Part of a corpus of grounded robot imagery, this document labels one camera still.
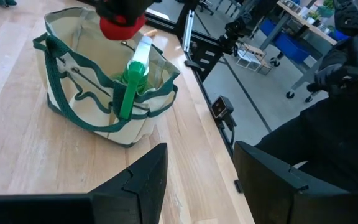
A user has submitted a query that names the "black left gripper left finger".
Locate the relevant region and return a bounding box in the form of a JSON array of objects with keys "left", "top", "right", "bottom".
[{"left": 0, "top": 142, "right": 169, "bottom": 224}]

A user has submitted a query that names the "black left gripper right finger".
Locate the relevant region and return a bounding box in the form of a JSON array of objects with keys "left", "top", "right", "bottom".
[{"left": 232, "top": 141, "right": 358, "bottom": 224}]

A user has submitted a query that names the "beige green gardening bag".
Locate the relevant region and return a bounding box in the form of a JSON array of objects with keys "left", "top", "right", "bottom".
[{"left": 32, "top": 6, "right": 181, "bottom": 149}]

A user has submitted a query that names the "green spray bottle white nozzle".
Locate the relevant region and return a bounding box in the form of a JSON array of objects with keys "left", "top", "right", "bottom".
[{"left": 112, "top": 35, "right": 154, "bottom": 121}]

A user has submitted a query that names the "person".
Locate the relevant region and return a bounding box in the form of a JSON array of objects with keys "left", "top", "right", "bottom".
[{"left": 255, "top": 0, "right": 358, "bottom": 192}]

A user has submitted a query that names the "person's hand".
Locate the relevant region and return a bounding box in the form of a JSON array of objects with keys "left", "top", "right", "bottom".
[{"left": 306, "top": 60, "right": 354, "bottom": 96}]

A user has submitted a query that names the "blue storage bin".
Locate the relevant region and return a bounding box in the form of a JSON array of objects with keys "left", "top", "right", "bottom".
[{"left": 259, "top": 17, "right": 311, "bottom": 65}]

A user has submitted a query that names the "silver aluminium extrusion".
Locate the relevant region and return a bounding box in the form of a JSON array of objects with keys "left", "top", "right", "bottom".
[{"left": 181, "top": 9, "right": 196, "bottom": 53}]

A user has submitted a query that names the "wooden top desk on castors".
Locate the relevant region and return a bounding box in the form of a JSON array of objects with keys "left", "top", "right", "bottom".
[{"left": 258, "top": 0, "right": 338, "bottom": 100}]

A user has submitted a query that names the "small potted desk plant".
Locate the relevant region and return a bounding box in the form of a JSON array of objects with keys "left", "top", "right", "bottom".
[{"left": 308, "top": 9, "right": 323, "bottom": 26}]

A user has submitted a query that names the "desk plant in teal pot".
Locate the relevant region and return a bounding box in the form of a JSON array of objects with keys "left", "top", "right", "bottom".
[{"left": 317, "top": 0, "right": 335, "bottom": 18}]

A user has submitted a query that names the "black office chair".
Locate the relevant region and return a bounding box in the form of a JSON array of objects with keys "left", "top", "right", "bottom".
[{"left": 197, "top": 0, "right": 216, "bottom": 16}]

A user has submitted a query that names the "black camera cable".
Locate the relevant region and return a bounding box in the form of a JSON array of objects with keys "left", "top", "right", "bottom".
[{"left": 227, "top": 123, "right": 236, "bottom": 147}]

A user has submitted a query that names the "black table-level camera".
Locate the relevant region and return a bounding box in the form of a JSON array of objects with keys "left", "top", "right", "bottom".
[{"left": 210, "top": 95, "right": 237, "bottom": 130}]

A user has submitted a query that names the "small white wire rack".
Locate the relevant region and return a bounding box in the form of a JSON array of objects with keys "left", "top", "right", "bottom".
[{"left": 236, "top": 42, "right": 273, "bottom": 77}]

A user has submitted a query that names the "black frame post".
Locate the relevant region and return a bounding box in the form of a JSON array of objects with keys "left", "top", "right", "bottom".
[{"left": 174, "top": 0, "right": 228, "bottom": 82}]

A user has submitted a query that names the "black aluminium table frame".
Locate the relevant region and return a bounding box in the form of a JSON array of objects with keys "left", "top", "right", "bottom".
[{"left": 143, "top": 7, "right": 245, "bottom": 195}]

